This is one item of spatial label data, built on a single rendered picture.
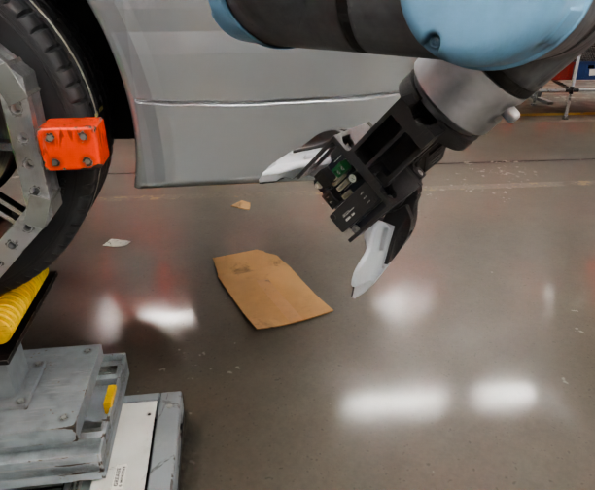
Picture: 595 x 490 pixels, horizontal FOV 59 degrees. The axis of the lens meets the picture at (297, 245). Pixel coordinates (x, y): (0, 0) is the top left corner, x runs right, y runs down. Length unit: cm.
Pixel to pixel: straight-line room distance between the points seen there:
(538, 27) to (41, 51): 84
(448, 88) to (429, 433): 126
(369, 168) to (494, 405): 134
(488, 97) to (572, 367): 159
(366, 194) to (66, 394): 109
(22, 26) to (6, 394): 81
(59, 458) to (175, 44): 89
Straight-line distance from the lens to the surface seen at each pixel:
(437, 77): 39
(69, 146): 93
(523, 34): 25
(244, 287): 211
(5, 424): 138
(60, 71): 99
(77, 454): 136
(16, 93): 93
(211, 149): 100
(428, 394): 167
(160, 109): 98
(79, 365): 148
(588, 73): 543
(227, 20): 37
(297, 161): 50
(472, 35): 26
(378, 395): 164
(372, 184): 41
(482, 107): 39
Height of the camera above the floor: 109
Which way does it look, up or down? 26 degrees down
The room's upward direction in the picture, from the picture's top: straight up
